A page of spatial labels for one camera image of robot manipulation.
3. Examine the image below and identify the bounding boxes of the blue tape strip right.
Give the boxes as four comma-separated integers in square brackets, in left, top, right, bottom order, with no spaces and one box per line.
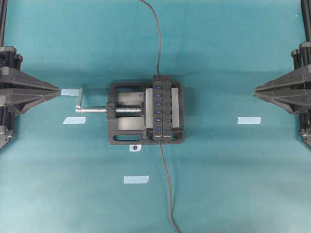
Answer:
[237,116,261,124]

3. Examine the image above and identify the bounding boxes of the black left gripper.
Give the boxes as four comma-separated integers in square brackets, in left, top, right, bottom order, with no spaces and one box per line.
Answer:
[0,46,60,146]

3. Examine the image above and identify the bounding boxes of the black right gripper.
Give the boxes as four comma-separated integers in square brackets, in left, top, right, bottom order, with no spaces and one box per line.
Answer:
[253,41,311,146]

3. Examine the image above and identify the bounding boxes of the black USB cable with plug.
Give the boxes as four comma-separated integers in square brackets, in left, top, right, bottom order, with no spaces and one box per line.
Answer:
[159,139,185,233]

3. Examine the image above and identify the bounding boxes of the blue tape strip bottom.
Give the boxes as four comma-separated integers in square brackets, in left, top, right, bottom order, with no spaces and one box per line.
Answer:
[123,176,149,184]

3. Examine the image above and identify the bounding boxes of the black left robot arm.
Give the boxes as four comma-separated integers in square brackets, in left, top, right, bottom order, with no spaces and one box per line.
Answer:
[0,0,61,149]

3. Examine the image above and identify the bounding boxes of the blue tape strip left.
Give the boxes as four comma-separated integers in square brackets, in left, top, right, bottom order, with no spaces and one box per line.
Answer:
[63,116,86,124]

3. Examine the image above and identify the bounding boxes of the black multi-port USB hub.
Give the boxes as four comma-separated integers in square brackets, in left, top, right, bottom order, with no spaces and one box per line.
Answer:
[153,75,173,140]

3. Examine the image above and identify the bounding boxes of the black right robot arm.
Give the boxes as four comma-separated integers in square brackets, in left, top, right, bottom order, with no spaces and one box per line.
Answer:
[254,0,311,146]

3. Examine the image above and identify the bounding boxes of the white sticker with dark dot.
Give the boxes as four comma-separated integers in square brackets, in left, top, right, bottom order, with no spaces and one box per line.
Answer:
[129,145,142,152]

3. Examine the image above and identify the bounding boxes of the black bench vise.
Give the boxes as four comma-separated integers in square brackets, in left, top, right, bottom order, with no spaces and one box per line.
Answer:
[76,80,184,145]

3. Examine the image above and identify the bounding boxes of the blue tape strip near crank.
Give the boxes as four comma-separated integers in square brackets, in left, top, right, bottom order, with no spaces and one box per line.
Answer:
[61,89,79,96]

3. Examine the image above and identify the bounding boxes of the black hub power cable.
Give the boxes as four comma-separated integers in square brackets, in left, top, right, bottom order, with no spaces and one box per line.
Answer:
[139,0,162,76]

